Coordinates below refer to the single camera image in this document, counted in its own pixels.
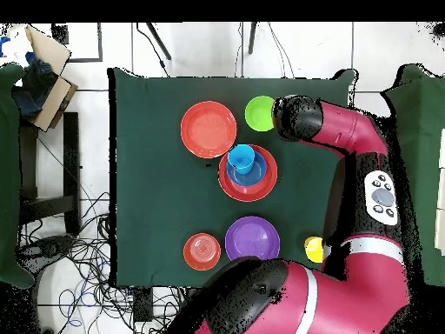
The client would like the large orange bowl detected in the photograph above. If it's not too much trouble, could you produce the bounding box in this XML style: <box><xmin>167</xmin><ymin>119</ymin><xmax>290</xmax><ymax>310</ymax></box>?
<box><xmin>179</xmin><ymin>100</ymin><xmax>238</xmax><ymax>160</ymax></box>
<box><xmin>217</xmin><ymin>144</ymin><xmax>279</xmax><ymax>203</ymax></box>

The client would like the small blue bowl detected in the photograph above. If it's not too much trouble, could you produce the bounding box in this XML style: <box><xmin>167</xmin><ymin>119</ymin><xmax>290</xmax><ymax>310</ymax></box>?
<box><xmin>226</xmin><ymin>152</ymin><xmax>268</xmax><ymax>187</ymax></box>

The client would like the blue cup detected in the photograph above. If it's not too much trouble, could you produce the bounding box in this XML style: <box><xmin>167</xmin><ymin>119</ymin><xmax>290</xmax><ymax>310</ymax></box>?
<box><xmin>227</xmin><ymin>144</ymin><xmax>256</xmax><ymax>176</ymax></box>

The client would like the green bowl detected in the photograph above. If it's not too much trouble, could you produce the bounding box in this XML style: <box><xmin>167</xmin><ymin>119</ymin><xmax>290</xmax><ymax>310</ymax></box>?
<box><xmin>244</xmin><ymin>95</ymin><xmax>277</xmax><ymax>133</ymax></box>

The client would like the purple bowl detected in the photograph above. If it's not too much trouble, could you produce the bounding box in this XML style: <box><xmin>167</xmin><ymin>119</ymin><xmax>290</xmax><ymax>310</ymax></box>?
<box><xmin>224</xmin><ymin>216</ymin><xmax>282</xmax><ymax>263</ymax></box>

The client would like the dark green tablecloth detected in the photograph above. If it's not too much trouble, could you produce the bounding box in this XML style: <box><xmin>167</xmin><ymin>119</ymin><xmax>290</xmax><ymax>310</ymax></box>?
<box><xmin>108</xmin><ymin>67</ymin><xmax>359</xmax><ymax>290</ymax></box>

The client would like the small orange bowl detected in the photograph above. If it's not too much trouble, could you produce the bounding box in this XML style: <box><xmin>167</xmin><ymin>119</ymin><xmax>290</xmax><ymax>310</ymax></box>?
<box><xmin>183</xmin><ymin>232</ymin><xmax>222</xmax><ymax>271</ymax></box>

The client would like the yellow cup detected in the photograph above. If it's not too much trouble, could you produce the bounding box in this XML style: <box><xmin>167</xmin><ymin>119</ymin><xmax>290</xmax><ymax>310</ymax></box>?
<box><xmin>304</xmin><ymin>237</ymin><xmax>325</xmax><ymax>264</ymax></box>

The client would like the black box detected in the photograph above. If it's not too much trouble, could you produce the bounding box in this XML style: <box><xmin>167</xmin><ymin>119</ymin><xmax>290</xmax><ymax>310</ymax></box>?
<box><xmin>133</xmin><ymin>286</ymin><xmax>155</xmax><ymax>324</ymax></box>

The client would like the black tripod leg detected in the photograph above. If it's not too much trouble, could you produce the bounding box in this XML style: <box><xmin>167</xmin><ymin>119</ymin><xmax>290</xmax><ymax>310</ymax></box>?
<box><xmin>145</xmin><ymin>22</ymin><xmax>173</xmax><ymax>61</ymax></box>
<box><xmin>247</xmin><ymin>22</ymin><xmax>258</xmax><ymax>56</ymax></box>

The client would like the black stool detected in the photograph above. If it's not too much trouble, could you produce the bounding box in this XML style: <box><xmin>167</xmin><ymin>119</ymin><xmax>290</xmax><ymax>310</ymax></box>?
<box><xmin>18</xmin><ymin>111</ymin><xmax>82</xmax><ymax>237</ymax></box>

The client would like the cardboard box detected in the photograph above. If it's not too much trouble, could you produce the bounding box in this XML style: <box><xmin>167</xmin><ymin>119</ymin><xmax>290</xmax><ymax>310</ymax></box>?
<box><xmin>13</xmin><ymin>25</ymin><xmax>79</xmax><ymax>133</ymax></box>

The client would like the green cloth covered table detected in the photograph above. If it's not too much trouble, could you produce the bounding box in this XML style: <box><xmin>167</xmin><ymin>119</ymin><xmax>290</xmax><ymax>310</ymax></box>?
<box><xmin>380</xmin><ymin>63</ymin><xmax>445</xmax><ymax>288</ymax></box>
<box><xmin>0</xmin><ymin>63</ymin><xmax>36</xmax><ymax>290</ymax></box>

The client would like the blue cloth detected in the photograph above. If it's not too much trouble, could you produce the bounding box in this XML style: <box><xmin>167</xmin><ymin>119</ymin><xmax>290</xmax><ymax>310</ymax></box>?
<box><xmin>11</xmin><ymin>57</ymin><xmax>58</xmax><ymax>119</ymax></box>

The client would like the tangle of black cables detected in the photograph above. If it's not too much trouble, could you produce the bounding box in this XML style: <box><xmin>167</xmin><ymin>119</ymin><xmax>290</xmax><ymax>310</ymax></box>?
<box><xmin>17</xmin><ymin>190</ymin><xmax>185</xmax><ymax>334</ymax></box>

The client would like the dark grey frame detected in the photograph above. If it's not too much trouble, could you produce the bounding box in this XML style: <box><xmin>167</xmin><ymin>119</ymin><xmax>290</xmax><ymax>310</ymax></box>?
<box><xmin>51</xmin><ymin>22</ymin><xmax>104</xmax><ymax>63</ymax></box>

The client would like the grey pedestal foot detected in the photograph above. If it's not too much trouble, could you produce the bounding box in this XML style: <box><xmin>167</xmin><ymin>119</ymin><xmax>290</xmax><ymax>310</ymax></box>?
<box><xmin>17</xmin><ymin>234</ymin><xmax>76</xmax><ymax>276</ymax></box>

